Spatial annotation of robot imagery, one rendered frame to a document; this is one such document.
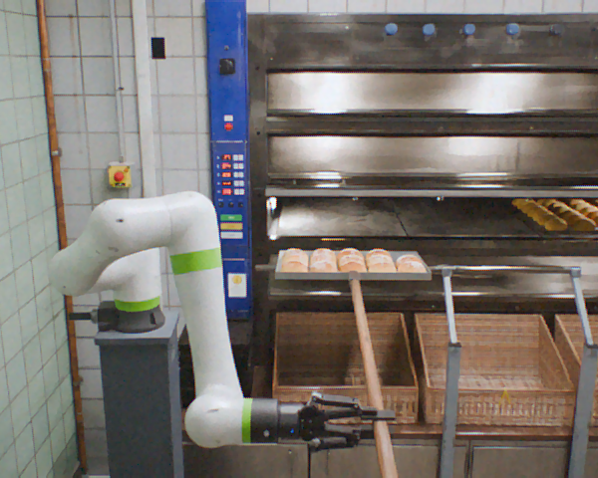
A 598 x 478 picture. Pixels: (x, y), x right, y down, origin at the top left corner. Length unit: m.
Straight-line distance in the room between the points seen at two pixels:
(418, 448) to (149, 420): 1.12
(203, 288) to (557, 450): 1.72
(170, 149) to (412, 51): 1.06
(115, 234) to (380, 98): 1.63
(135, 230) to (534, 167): 1.93
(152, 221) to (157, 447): 0.80
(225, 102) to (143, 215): 1.41
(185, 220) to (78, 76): 1.57
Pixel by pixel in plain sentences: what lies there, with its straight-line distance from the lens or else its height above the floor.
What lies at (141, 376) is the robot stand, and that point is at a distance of 1.96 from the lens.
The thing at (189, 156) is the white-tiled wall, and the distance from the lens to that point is 2.89.
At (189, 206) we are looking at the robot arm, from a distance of 1.50.
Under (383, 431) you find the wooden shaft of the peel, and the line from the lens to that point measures 1.41.
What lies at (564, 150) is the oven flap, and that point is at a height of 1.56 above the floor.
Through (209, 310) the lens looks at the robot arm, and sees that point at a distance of 1.52.
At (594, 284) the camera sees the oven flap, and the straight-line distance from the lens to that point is 3.20.
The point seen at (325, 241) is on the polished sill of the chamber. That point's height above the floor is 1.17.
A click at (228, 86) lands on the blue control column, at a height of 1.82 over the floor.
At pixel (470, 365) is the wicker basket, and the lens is 3.09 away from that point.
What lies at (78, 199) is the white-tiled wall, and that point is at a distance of 3.05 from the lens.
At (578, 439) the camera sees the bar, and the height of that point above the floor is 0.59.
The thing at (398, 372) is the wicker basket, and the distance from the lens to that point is 3.05.
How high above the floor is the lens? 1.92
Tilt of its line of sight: 15 degrees down
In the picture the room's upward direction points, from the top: straight up
